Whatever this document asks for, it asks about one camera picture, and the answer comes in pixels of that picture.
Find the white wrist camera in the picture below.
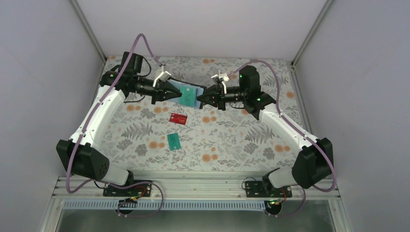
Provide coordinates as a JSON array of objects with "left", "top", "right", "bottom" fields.
[
  {"left": 211, "top": 69, "right": 230, "bottom": 84},
  {"left": 152, "top": 65, "right": 172, "bottom": 87}
]

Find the floral table mat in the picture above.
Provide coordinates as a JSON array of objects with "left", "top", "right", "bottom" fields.
[{"left": 97, "top": 57, "right": 302, "bottom": 172}]

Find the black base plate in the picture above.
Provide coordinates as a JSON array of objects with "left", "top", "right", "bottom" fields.
[
  {"left": 244, "top": 180, "right": 293, "bottom": 198},
  {"left": 103, "top": 180, "right": 152, "bottom": 198}
]

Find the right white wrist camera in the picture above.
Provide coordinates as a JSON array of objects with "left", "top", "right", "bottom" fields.
[{"left": 211, "top": 69, "right": 230, "bottom": 84}]

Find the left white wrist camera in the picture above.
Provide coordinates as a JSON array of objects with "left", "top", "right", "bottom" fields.
[{"left": 152, "top": 65, "right": 172, "bottom": 87}]

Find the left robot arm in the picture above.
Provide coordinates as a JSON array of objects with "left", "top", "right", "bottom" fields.
[{"left": 56, "top": 52, "right": 182, "bottom": 196}]

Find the slotted cable duct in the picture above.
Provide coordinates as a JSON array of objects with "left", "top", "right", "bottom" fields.
[{"left": 62, "top": 199, "right": 265, "bottom": 211}]

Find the aluminium mounting rail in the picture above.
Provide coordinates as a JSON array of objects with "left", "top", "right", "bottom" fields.
[{"left": 52, "top": 175, "right": 340, "bottom": 200}]

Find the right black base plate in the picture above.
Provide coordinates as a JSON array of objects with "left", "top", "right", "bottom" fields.
[{"left": 244, "top": 180, "right": 293, "bottom": 198}]

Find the teal credit card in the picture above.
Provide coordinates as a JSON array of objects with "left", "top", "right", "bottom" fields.
[
  {"left": 167, "top": 133, "right": 181, "bottom": 151},
  {"left": 179, "top": 86, "right": 198, "bottom": 108}
]

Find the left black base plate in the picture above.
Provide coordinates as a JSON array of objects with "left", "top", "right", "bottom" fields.
[{"left": 103, "top": 180, "right": 152, "bottom": 198}]

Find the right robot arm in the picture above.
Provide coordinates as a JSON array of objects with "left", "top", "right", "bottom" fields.
[{"left": 197, "top": 62, "right": 336, "bottom": 197}]

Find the red credit card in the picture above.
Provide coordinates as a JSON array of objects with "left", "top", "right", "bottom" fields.
[{"left": 169, "top": 113, "right": 188, "bottom": 125}]

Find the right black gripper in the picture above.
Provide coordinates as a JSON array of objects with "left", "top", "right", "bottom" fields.
[{"left": 197, "top": 83, "right": 248, "bottom": 110}]

